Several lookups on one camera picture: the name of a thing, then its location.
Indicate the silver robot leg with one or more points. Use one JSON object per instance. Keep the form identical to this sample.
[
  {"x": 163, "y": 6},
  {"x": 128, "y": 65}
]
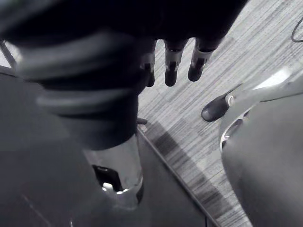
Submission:
[{"x": 265, "y": 153}]

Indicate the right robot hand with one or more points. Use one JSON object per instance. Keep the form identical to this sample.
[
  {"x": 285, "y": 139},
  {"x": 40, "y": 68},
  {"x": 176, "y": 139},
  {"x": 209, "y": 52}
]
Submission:
[{"x": 90, "y": 71}]

